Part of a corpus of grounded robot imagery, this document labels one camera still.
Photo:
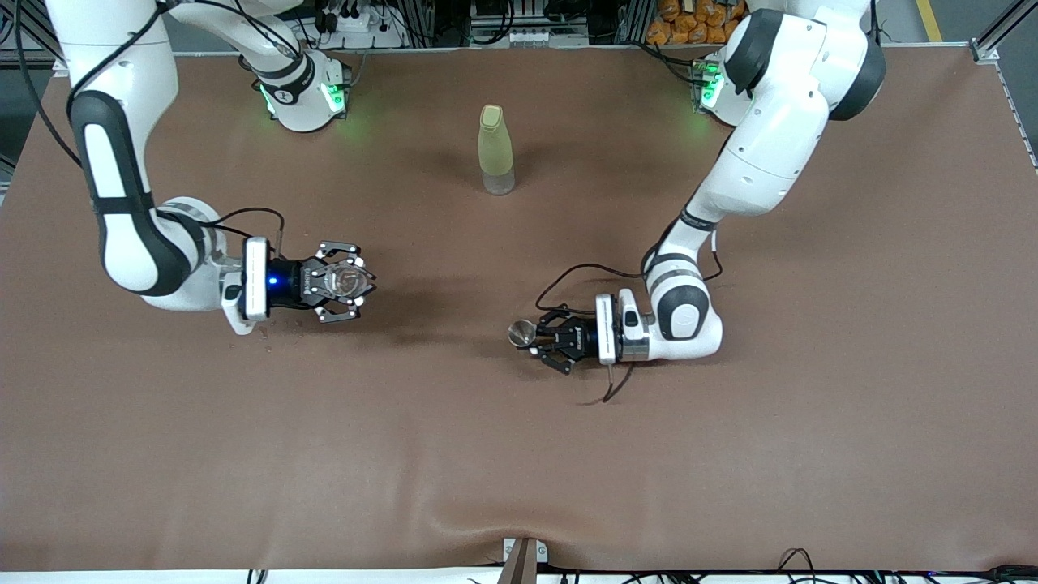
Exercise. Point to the white terminal block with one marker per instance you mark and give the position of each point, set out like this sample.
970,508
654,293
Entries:
535,36

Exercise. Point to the black control box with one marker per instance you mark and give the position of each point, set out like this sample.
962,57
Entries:
527,12

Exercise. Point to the yellow-green bottle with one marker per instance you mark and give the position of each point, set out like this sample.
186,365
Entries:
495,146

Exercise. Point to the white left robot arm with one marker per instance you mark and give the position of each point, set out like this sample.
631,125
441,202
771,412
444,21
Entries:
770,162

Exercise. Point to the white power strip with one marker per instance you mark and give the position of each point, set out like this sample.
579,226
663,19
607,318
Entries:
357,23

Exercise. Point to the clear glass cup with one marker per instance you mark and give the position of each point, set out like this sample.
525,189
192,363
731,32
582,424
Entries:
347,284

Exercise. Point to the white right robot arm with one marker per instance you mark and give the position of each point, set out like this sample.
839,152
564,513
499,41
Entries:
130,243

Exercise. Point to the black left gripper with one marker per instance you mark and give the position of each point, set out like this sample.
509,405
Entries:
581,337

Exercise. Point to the silver aluminium frame beam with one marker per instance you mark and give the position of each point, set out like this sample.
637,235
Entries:
988,53

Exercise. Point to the orange bread pile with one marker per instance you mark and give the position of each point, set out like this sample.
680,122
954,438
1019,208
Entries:
689,28

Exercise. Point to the steel double jigger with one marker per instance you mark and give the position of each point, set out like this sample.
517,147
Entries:
521,332

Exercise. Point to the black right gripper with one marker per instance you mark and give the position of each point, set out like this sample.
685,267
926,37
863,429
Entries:
286,283

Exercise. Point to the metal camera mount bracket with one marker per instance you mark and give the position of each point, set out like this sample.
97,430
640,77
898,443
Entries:
523,564

